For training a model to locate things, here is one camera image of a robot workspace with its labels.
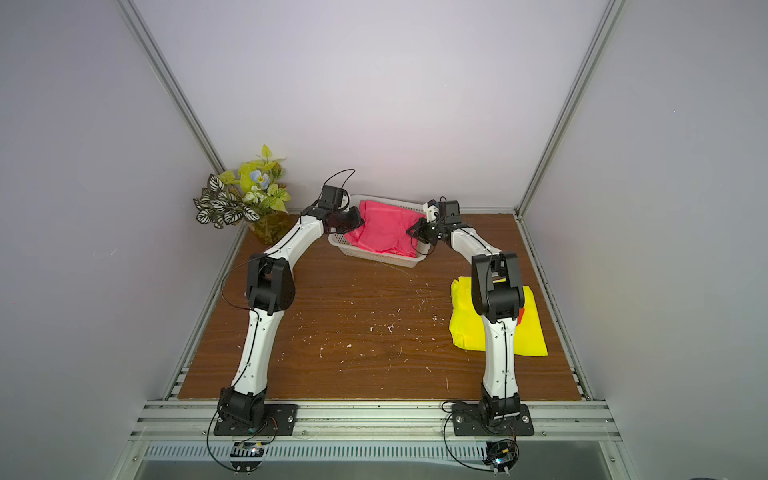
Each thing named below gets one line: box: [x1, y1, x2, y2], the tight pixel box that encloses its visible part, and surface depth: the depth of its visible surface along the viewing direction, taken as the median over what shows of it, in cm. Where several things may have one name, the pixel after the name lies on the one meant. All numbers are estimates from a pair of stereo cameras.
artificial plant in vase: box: [193, 144, 293, 245], surface depth 97 cm
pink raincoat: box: [344, 200, 426, 258], surface depth 105 cm
